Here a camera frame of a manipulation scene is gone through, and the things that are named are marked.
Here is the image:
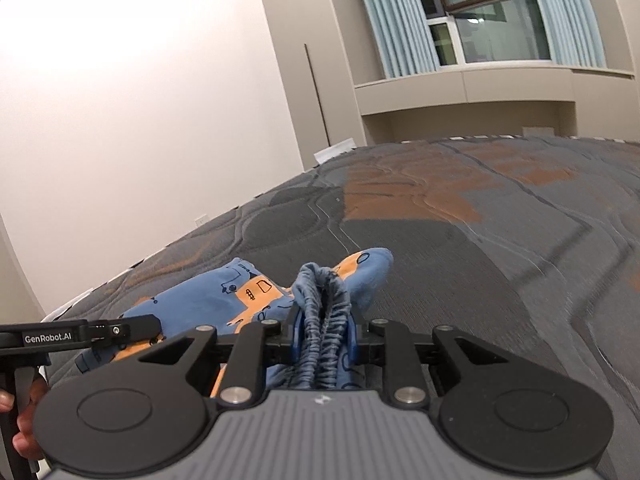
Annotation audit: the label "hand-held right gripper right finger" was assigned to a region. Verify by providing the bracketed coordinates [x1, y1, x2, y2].
[346, 311, 512, 407]

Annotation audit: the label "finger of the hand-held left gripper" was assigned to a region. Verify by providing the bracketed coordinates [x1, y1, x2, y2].
[84, 313, 164, 348]

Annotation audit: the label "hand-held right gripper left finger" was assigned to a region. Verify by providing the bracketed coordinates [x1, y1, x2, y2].
[138, 305, 306, 407]

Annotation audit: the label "blue orange printed pants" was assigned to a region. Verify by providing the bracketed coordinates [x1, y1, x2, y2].
[75, 246, 396, 397]

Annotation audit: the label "person's left hand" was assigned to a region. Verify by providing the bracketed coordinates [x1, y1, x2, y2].
[0, 376, 50, 462]

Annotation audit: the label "grey orange quilted mattress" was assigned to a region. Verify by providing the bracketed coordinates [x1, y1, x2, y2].
[42, 132, 640, 480]

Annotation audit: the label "white flat box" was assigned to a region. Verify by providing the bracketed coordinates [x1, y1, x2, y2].
[313, 139, 357, 164]

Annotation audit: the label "beige wardrobe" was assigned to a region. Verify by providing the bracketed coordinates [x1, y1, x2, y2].
[251, 0, 372, 172]

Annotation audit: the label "beige window bench cabinet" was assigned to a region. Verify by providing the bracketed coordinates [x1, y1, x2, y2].
[354, 61, 640, 145]

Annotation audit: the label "light blue curtain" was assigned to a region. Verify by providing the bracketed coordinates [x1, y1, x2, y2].
[349, 0, 442, 80]
[521, 0, 609, 70]

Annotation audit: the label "brown framed window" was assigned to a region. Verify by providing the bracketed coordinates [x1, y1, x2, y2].
[406, 0, 552, 67]

